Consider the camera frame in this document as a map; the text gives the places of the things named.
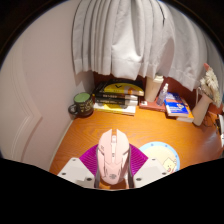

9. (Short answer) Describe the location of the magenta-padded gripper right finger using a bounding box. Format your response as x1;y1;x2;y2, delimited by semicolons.
127;143;170;190

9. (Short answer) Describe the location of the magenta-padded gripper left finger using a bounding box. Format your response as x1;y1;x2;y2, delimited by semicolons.
57;143;101;190

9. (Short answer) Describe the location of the white flower bouquet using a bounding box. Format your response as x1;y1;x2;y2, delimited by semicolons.
199;63;222;108

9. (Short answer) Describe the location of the pink computer mouse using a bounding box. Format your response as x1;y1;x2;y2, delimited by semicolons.
95;129;132;186

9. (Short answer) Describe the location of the white curtain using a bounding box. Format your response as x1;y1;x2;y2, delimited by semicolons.
71;0;224;92

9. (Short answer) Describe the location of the yellow and white book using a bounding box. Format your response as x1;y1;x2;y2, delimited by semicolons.
92;102;137;117

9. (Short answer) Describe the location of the red book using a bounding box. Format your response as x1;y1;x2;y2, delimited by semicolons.
138;99;168;113

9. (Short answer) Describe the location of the white flat device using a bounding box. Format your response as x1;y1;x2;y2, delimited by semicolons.
217;114;224;148

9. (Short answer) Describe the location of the orange cover book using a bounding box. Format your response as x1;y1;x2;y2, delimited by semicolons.
176;105;195;123

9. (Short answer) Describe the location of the round cartoon mouse pad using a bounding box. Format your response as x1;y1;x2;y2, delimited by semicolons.
138;141;181;175

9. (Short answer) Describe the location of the cream tumbler with lid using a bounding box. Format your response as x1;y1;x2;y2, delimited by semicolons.
144;74;165;103

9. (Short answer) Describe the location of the blue cover book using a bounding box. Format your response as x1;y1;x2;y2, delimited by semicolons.
164;92;190;118

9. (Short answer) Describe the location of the black spine book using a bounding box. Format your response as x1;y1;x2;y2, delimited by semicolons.
94;92;139;101
93;96;139;107

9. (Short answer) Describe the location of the yellow and black cover book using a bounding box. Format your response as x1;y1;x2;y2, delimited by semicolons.
95;79;146;98

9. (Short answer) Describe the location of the dark mug with green inside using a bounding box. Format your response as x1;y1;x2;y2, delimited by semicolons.
67;91;95;118

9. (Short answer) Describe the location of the clear spray bottle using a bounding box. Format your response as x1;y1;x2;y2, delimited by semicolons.
156;83;170;107

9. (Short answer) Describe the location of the white vase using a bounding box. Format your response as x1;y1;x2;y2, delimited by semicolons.
191;93;213;127

